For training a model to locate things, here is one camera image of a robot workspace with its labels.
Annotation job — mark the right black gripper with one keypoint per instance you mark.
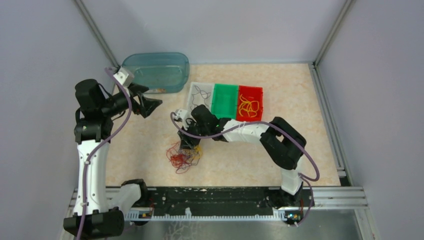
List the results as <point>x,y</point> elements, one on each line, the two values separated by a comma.
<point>187,142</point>

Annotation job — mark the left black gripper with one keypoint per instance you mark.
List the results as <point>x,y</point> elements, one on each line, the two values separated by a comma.
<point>149,105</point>

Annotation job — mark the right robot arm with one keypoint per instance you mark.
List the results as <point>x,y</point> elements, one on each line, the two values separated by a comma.
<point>282,142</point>

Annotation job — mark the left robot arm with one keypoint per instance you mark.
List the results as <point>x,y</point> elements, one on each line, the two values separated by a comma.
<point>94,216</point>

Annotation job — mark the blue transparent plastic tub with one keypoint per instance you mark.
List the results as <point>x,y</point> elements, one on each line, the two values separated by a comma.
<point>161,72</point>

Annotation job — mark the white plastic bin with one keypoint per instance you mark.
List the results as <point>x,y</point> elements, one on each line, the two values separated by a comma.
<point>200,93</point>

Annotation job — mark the green plastic bin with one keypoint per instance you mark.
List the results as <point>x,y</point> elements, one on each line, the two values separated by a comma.
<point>225,100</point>

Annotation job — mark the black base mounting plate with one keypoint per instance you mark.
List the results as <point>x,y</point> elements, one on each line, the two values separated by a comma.
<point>221,201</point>

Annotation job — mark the red plastic bin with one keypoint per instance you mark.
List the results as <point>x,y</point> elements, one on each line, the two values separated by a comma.
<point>249,104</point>

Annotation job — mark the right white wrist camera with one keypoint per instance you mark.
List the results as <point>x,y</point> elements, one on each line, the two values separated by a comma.
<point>182,116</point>

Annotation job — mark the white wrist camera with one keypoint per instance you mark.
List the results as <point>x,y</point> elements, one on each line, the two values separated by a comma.
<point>182,116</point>
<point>124,76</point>

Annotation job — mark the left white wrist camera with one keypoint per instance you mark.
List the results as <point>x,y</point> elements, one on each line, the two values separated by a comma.
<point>124,76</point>

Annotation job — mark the white slotted cable duct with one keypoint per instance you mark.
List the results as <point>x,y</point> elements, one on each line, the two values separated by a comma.
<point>136,216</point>

